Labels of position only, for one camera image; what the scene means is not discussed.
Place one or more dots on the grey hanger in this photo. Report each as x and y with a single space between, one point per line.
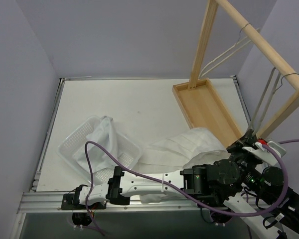
276 85

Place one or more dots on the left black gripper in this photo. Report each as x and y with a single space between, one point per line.
238 145

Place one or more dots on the light blue white skirt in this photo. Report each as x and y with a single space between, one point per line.
104 133

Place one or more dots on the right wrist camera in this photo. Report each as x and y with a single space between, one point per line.
259 150

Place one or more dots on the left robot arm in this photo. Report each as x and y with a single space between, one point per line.
211 184

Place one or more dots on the cream wooden hanger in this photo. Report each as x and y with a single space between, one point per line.
242 42

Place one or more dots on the white pleated skirt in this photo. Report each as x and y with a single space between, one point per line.
196 146

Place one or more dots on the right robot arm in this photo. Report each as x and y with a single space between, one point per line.
262 171

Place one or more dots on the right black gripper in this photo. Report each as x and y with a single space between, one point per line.
249 139

